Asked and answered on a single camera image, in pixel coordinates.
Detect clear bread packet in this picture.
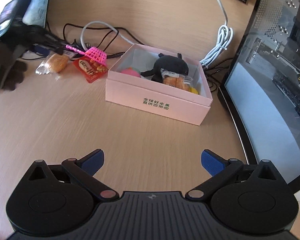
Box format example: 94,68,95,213
161,71,192,92

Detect pink plastic toy strainer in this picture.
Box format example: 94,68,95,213
65,44,107,66

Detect black gloved hand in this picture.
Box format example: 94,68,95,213
0,22,66,90

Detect glass panel computer case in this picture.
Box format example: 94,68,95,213
218,0,300,190

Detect yellow toy fruit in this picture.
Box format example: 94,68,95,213
189,87,199,95

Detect red snack packet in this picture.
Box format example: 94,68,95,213
73,56,108,83

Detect pink toy fruit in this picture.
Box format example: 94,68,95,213
121,67,141,77

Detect black plush toy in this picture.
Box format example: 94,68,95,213
140,53,189,83

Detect black tangled cables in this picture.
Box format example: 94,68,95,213
22,23,146,61

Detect white coiled power cable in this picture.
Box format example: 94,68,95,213
199,0,234,68

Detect grey looped cable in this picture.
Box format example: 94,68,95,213
80,21,136,52

